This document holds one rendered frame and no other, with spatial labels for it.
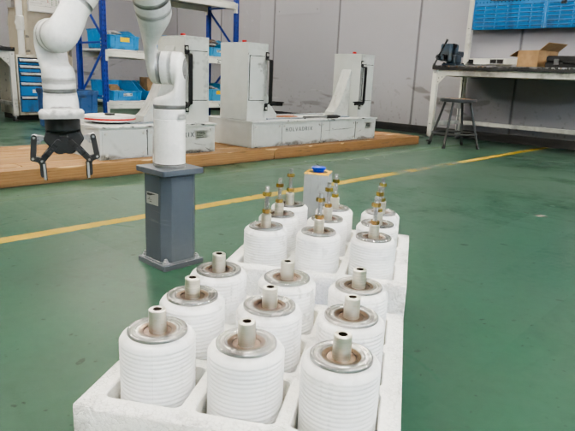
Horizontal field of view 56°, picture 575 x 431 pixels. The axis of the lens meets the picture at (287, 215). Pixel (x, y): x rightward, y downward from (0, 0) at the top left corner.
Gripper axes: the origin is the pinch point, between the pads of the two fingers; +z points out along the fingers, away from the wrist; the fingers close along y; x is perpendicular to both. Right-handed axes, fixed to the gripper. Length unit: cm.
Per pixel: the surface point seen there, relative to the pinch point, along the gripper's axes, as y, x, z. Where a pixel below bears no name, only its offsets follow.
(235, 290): -24, 55, 7
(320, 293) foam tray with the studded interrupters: -47, 42, 17
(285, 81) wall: -303, -620, 28
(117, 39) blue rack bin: -59, -494, -23
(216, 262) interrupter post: -22, 51, 3
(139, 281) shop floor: -16.3, -10.5, 34.1
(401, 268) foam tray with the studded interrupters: -66, 42, 14
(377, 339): -37, 78, 5
